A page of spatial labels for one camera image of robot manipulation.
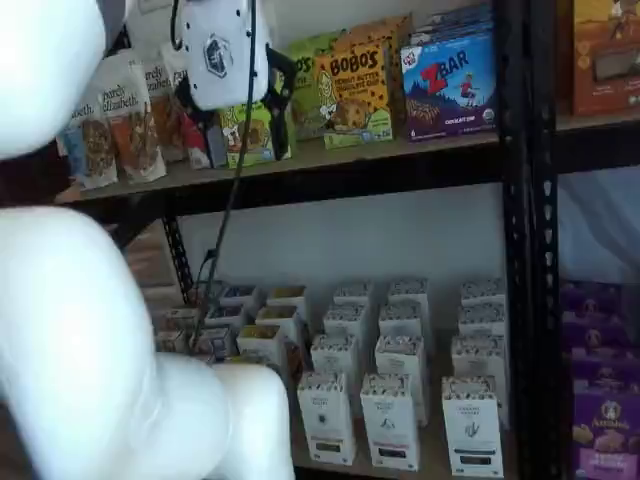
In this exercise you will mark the yellow purely elizabeth oatmeal box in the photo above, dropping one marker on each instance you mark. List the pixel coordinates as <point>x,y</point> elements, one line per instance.
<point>277,316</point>
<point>255,357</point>
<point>260,340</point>
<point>286,295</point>

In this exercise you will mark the blue Z Bar box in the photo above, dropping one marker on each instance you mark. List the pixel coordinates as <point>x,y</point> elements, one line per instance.
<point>450,25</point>
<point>450,90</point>

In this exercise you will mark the green Bobo's apple pie box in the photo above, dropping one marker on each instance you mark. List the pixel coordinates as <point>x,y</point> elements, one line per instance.
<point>307,100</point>
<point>255,135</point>

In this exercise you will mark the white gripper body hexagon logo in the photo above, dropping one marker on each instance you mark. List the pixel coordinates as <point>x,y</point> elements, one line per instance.
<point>225,75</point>

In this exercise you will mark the blue purely elizabeth granola bag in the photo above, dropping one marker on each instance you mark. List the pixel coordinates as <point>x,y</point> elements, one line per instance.
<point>95,145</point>

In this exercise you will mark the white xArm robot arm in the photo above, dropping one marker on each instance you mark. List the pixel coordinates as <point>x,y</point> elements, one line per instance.
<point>75,325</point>

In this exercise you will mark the blue flax plus oatmeal box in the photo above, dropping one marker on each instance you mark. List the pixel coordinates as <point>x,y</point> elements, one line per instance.
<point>215,342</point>
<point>225,316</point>
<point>239,295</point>

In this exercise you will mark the yellow Bobo's peanut butter box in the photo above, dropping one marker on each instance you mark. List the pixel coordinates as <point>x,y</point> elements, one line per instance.
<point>355,100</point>

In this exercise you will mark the purple Annie's snack box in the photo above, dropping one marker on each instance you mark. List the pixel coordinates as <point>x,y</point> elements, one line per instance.
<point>607,435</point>
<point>605,367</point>
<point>590,300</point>
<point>595,332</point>

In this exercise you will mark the orange purely elizabeth granola bag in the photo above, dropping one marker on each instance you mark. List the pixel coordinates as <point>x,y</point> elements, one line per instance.
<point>135,135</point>
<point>165,115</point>

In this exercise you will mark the wooden shelf board with snacks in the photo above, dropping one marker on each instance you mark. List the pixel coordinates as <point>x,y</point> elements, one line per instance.
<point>425,145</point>

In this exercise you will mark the white box dark strip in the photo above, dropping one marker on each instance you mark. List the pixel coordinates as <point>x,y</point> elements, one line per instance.
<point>472,430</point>
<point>482,292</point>
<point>480,320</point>
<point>477,357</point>

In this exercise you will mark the black metal shelving rack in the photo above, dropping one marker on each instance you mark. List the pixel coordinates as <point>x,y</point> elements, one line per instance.
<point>545,250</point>
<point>400,172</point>

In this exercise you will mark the orange Annie's snack box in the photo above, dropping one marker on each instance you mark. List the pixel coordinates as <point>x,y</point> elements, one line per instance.
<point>605,65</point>

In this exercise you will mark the red purely elizabeth granola bag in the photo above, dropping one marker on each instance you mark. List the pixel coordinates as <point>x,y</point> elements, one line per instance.
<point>192,145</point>

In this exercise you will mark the orange Bobo's snack box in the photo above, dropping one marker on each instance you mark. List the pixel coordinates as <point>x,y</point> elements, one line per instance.
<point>397,35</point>

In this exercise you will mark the white box pink strip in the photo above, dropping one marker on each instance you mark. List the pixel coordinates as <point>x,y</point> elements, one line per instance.
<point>390,425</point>
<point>402,317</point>
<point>407,290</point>
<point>400,355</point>

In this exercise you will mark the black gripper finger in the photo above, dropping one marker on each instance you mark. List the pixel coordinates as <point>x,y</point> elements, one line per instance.
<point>281,100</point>
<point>186,97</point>

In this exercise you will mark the dark brown couch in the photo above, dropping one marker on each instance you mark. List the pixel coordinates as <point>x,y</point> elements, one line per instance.
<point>30,180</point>

